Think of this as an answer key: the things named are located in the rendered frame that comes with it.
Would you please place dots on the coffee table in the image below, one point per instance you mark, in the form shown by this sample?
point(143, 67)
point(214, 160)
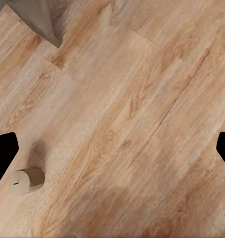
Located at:
point(35, 14)

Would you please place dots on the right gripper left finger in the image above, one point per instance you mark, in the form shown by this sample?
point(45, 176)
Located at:
point(8, 150)

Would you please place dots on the pillar candle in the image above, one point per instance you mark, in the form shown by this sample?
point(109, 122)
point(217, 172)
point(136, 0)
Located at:
point(26, 181)

